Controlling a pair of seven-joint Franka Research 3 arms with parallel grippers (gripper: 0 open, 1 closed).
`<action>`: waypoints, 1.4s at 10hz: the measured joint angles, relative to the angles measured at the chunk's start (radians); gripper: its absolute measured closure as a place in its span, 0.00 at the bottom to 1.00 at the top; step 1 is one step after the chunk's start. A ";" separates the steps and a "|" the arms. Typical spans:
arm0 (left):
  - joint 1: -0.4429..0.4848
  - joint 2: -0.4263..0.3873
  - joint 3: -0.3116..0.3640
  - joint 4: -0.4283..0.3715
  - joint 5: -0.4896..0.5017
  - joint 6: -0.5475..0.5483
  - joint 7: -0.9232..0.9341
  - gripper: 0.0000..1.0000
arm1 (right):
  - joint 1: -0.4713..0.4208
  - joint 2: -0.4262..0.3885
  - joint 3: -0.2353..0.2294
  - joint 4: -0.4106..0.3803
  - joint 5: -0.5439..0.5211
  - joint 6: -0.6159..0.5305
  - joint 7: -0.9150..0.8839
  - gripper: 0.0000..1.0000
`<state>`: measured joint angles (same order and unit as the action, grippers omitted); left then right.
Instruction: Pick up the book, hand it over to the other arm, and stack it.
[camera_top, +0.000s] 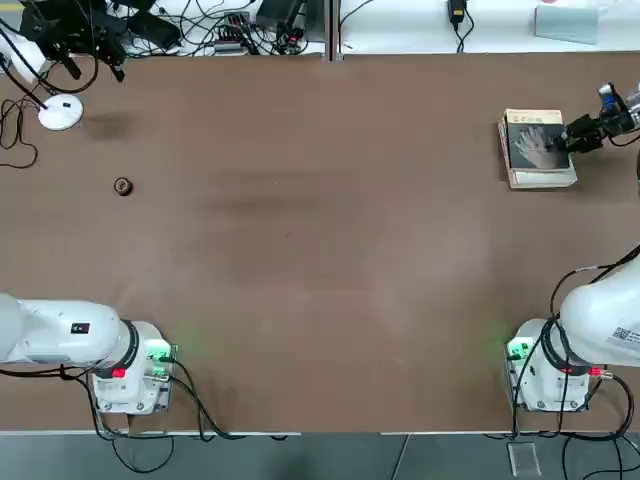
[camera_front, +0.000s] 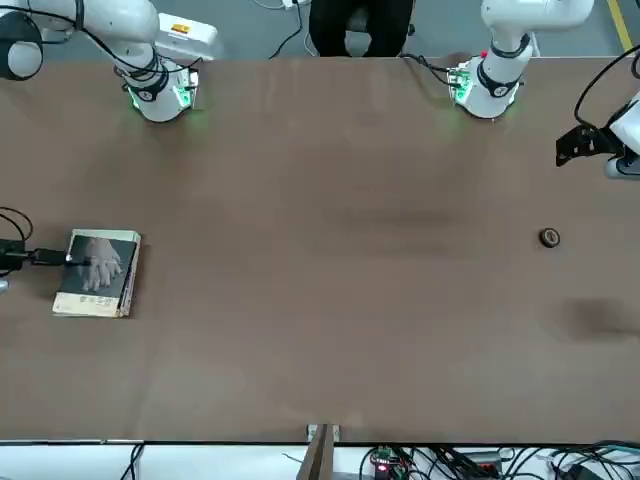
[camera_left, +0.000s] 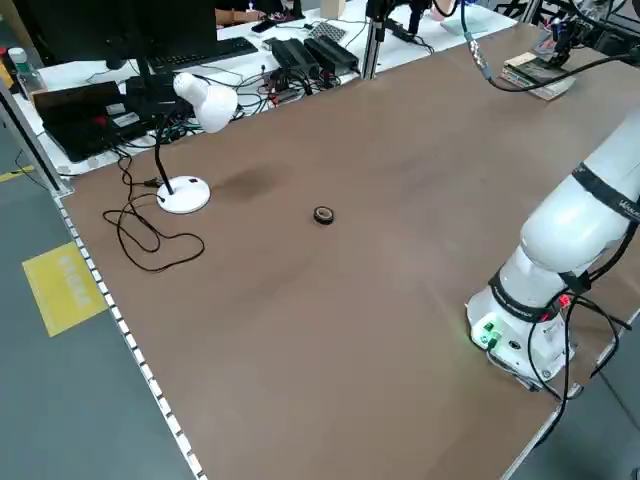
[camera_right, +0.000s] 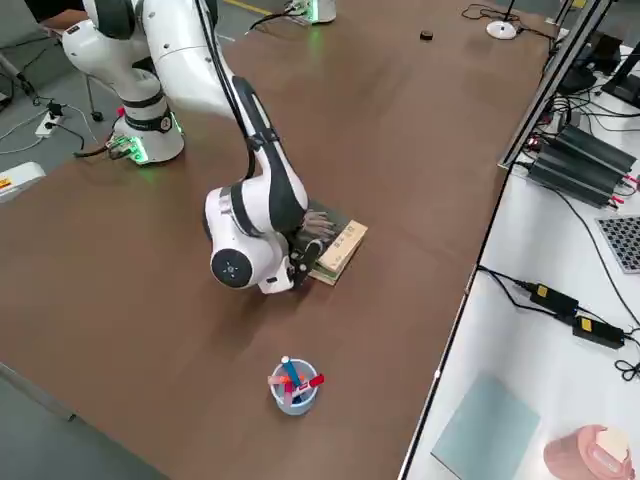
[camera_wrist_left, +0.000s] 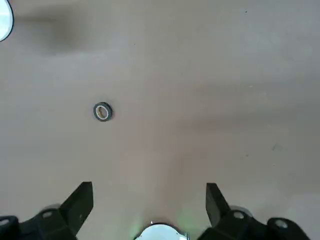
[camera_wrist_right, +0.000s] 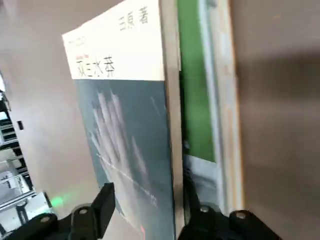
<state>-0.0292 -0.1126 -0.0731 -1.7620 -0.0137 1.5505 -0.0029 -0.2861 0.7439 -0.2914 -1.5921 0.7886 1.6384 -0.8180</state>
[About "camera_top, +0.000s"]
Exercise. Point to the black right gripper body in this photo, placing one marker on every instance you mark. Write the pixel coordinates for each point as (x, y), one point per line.
(601, 132)

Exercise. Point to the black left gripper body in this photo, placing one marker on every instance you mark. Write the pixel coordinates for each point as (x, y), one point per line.
(82, 22)

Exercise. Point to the dark book with hand print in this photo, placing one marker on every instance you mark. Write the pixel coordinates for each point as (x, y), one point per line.
(535, 145)

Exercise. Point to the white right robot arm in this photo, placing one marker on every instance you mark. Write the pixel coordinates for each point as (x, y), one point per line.
(595, 325)

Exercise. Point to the green and white book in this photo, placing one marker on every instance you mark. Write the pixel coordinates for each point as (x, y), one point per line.
(542, 179)

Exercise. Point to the black flat box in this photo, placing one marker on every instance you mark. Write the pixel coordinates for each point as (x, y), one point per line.
(157, 32)

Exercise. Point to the white desk lamp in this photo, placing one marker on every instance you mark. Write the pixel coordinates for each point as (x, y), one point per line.
(60, 114)

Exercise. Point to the teal flat sheet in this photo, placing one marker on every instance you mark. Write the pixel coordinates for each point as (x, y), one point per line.
(565, 25)

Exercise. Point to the black usb hub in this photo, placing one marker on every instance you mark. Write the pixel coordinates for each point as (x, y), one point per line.
(232, 32)

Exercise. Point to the dark tape roll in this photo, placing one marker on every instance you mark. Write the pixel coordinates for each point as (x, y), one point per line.
(123, 186)

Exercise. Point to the black power adapter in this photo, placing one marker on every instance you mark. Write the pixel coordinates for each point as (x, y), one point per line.
(456, 10)

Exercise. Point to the black power supply unit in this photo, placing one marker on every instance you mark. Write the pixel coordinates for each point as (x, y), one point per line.
(277, 12)
(314, 20)

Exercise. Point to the metal floor plate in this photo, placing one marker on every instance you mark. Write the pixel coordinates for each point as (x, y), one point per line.
(524, 459)

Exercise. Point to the aluminium frame post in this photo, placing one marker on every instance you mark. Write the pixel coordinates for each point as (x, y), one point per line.
(332, 30)

